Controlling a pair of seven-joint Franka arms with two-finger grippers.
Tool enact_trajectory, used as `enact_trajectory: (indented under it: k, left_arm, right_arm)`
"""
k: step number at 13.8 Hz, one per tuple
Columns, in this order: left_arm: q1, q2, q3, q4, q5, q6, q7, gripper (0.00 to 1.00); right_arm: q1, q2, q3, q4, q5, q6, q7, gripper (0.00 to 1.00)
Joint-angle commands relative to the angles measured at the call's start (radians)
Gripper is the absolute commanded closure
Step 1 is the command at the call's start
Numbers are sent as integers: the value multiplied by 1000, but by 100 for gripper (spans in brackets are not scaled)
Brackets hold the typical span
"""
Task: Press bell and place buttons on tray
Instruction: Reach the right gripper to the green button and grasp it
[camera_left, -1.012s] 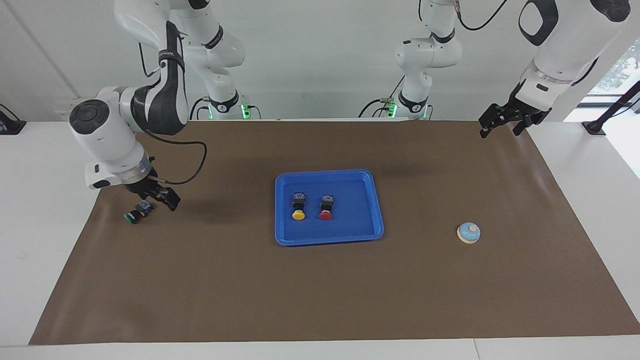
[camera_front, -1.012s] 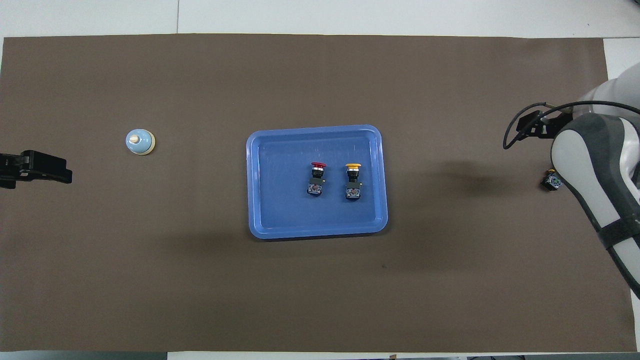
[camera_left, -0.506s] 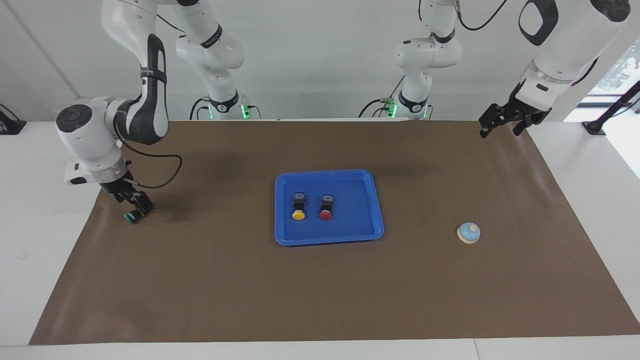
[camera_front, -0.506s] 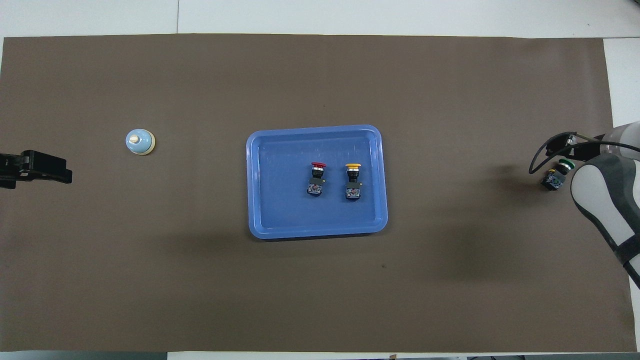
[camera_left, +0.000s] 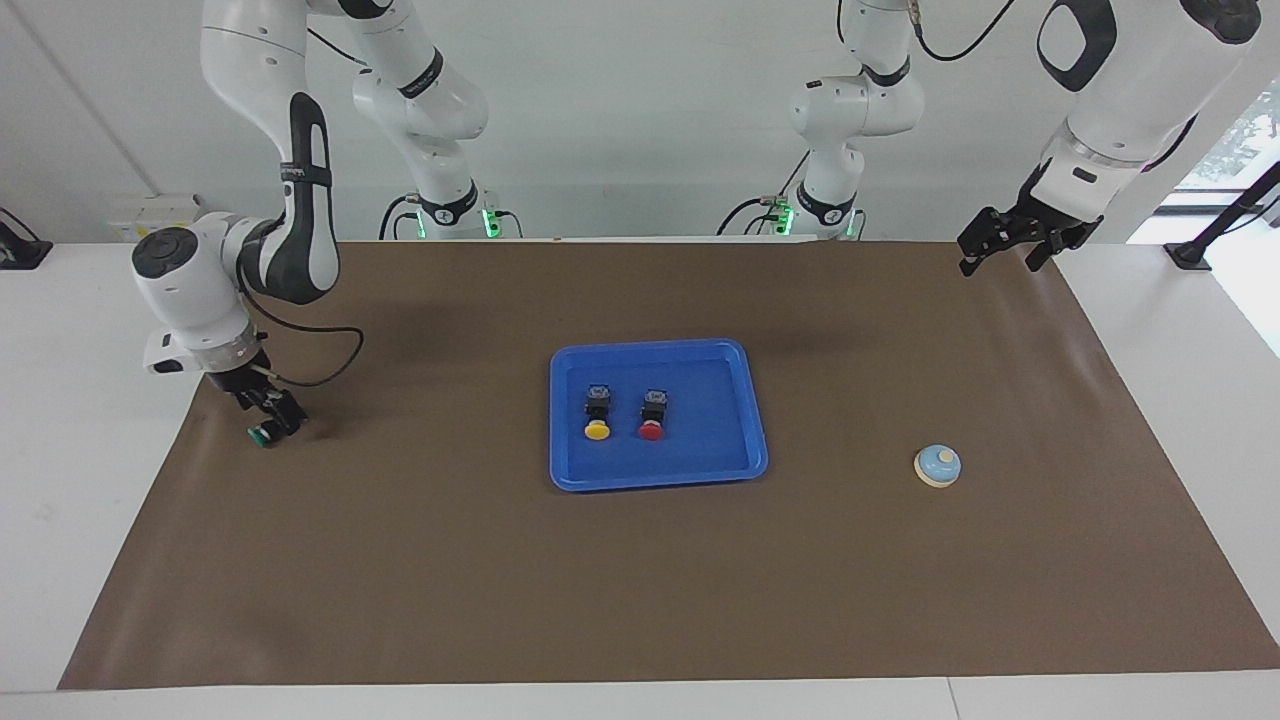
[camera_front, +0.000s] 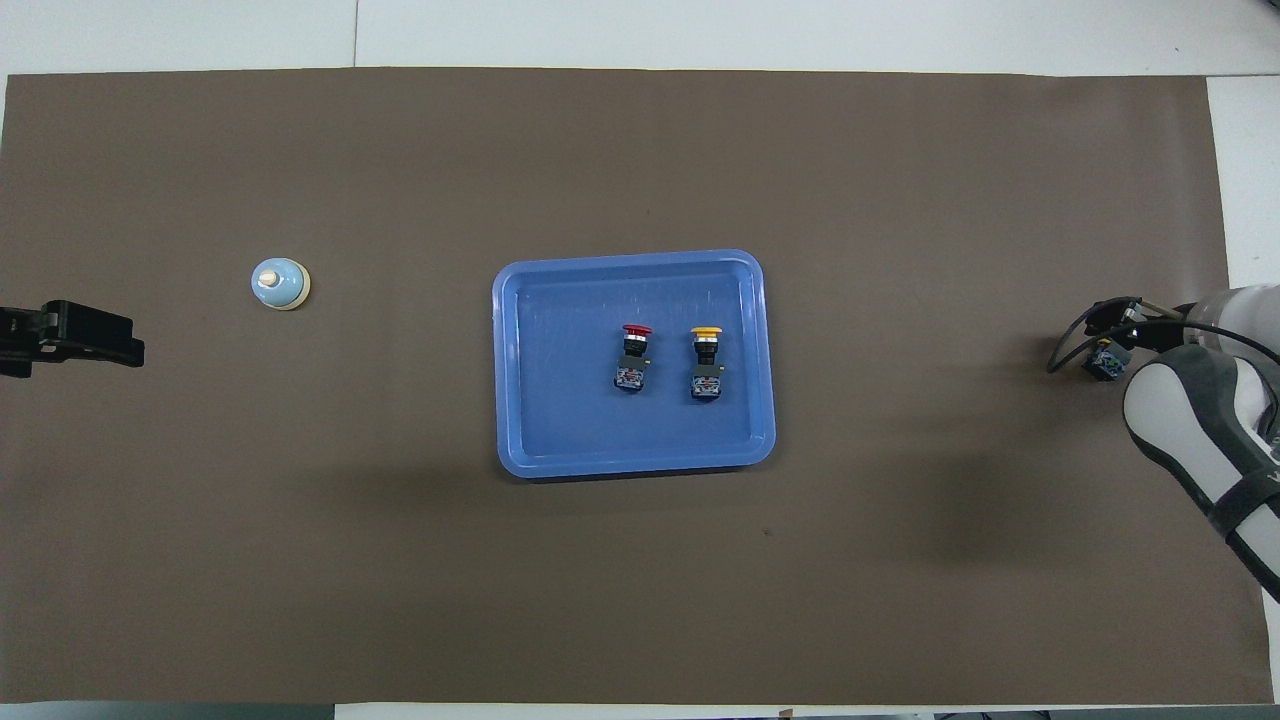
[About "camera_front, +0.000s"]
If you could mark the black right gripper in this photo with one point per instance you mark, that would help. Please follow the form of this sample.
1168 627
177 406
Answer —
1120 322

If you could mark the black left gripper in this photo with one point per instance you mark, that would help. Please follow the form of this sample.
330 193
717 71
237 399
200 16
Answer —
60 335

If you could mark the green push button switch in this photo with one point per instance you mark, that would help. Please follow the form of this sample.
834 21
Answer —
1105 362

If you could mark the light blue desk bell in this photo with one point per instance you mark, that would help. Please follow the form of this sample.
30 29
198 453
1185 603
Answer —
279 287

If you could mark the yellow push button switch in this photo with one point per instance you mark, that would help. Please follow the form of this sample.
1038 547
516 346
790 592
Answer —
707 385

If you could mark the red push button switch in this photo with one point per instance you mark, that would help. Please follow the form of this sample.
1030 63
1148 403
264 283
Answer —
630 378

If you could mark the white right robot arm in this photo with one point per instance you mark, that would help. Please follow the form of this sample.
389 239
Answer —
1180 400

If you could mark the blue plastic tray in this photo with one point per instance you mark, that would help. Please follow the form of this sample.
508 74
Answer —
560 410

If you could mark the brown table mat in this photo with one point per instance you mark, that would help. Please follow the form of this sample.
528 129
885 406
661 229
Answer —
300 550

